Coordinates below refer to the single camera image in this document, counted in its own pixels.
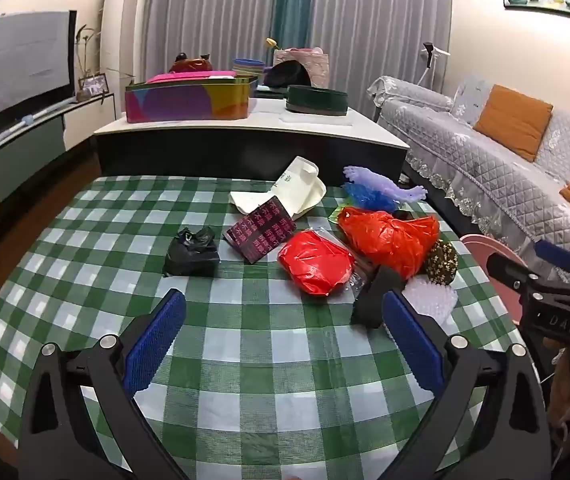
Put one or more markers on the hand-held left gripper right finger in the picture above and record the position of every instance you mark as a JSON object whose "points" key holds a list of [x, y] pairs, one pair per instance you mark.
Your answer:
{"points": [[412, 345]]}

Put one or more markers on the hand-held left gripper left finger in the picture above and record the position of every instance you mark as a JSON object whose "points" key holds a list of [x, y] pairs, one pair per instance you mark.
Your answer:
{"points": [[157, 345]]}

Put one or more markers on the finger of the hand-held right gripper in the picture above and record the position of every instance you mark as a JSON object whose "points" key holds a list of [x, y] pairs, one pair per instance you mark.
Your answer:
{"points": [[557, 255], [510, 272]]}

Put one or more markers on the pink plastic bin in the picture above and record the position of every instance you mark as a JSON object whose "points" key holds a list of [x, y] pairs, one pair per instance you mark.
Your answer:
{"points": [[480, 250]]}

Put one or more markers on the black foam block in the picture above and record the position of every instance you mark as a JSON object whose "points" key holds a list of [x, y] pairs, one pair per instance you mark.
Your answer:
{"points": [[372, 300]]}

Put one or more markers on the dark flowered pouch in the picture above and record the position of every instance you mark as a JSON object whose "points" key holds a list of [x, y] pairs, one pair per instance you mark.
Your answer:
{"points": [[442, 262]]}

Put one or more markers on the clear plastic wrapper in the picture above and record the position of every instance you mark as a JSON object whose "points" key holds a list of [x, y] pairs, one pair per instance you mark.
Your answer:
{"points": [[360, 280]]}

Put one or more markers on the black plastic bag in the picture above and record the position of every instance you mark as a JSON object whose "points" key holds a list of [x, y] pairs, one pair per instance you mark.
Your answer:
{"points": [[192, 255]]}

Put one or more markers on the orange-red plastic bag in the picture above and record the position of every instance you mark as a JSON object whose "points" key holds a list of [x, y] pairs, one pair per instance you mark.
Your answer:
{"points": [[390, 240]]}

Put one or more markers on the red plastic bag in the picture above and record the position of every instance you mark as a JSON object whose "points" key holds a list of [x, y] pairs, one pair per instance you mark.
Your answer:
{"points": [[315, 260]]}

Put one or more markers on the green wrapper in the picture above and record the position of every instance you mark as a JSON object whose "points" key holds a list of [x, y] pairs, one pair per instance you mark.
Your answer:
{"points": [[341, 212]]}

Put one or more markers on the dark patterned packet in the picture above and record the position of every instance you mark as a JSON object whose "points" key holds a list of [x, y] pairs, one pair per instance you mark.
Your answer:
{"points": [[260, 232]]}

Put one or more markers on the cream plastic bag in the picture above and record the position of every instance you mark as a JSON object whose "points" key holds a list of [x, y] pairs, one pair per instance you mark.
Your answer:
{"points": [[300, 185]]}

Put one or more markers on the grey covered sofa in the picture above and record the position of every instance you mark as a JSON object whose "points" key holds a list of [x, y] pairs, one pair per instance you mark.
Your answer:
{"points": [[495, 180]]}

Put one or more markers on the green checked tablecloth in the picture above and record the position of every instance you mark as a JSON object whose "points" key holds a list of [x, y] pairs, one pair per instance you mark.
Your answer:
{"points": [[265, 360]]}

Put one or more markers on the white-topped coffee table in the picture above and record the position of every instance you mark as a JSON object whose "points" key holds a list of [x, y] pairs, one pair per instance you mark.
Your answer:
{"points": [[245, 150]]}

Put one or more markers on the television stand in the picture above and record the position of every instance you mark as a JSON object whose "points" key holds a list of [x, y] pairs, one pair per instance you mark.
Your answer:
{"points": [[25, 145]]}

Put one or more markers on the colourful tin box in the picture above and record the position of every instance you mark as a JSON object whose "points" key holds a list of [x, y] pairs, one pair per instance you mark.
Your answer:
{"points": [[185, 102]]}

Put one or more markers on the white tray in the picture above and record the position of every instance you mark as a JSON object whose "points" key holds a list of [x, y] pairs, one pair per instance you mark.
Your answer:
{"points": [[315, 120]]}

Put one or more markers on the green round tin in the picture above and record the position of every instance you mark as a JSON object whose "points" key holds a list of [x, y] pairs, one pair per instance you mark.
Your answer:
{"points": [[317, 101]]}

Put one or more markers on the pink flat box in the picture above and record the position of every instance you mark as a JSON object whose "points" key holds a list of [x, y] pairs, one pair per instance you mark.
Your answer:
{"points": [[190, 78]]}

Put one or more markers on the red teapot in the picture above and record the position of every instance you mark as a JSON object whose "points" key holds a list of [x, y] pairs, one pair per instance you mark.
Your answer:
{"points": [[190, 64]]}

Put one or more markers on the pink lace bag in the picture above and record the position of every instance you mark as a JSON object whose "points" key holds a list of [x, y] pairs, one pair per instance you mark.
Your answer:
{"points": [[315, 67]]}

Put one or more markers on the grey curtain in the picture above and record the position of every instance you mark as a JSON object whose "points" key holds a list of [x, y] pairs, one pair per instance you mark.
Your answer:
{"points": [[205, 10], [380, 20]]}

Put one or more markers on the stack of colourful bowls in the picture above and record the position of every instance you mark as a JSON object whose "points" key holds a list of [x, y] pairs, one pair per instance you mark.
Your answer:
{"points": [[247, 67]]}

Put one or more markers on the black hat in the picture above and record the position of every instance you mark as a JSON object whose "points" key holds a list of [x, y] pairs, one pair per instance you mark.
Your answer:
{"points": [[287, 75]]}

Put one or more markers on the potted plant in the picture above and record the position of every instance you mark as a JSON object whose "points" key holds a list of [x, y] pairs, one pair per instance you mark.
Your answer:
{"points": [[87, 50]]}

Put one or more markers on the television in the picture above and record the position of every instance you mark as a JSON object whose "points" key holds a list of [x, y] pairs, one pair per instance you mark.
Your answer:
{"points": [[15, 70]]}

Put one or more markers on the yellow flower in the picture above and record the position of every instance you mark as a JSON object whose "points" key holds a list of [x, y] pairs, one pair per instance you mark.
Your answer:
{"points": [[271, 43]]}

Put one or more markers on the standing air conditioner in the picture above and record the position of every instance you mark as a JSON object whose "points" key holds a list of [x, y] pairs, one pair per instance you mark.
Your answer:
{"points": [[137, 20]]}

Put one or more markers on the teal curtain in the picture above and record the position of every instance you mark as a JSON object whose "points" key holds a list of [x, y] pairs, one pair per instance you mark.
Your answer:
{"points": [[292, 0]]}

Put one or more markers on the photo frame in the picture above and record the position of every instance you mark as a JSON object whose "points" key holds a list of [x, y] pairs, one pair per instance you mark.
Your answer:
{"points": [[92, 85]]}

